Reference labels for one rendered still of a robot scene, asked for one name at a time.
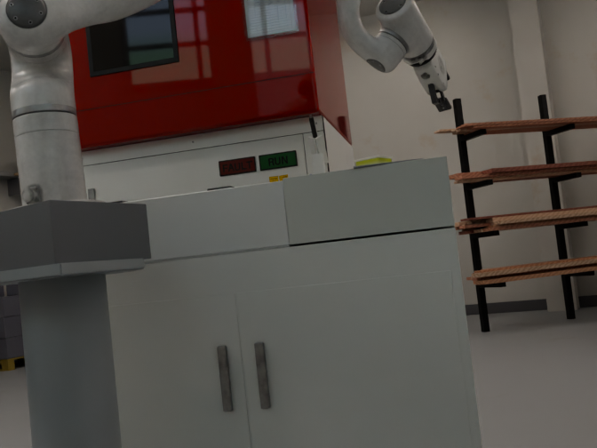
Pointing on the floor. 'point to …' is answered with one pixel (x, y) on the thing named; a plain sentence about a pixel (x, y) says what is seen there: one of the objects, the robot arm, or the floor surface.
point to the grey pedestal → (69, 352)
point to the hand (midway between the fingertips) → (443, 92)
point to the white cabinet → (298, 348)
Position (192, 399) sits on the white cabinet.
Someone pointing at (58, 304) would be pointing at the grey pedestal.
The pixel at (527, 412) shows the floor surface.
